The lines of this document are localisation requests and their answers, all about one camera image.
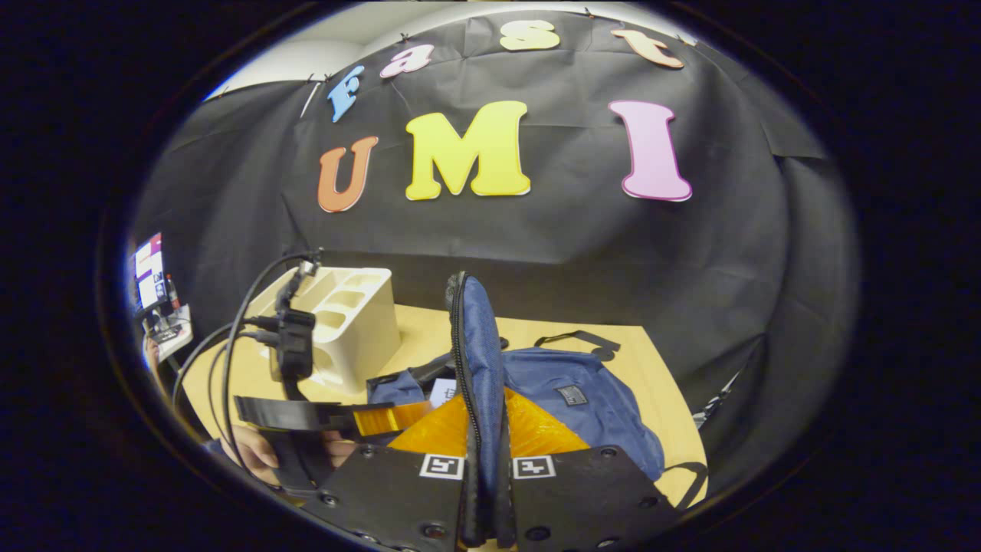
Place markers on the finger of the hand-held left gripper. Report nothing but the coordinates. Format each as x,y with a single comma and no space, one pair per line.
306,414

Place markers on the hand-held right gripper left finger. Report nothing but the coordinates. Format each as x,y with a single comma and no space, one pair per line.
383,498

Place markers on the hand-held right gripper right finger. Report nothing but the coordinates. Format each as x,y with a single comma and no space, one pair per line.
582,498

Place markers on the cream plastic bookshelf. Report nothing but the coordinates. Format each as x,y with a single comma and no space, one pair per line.
360,322

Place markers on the blue schoolbag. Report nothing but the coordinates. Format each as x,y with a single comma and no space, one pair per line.
582,406

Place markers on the pale lavender book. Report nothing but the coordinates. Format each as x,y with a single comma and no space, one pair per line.
443,392

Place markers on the small bright screen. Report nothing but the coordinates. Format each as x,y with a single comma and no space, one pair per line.
151,272

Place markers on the dark metal clip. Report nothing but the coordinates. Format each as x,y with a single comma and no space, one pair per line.
716,399

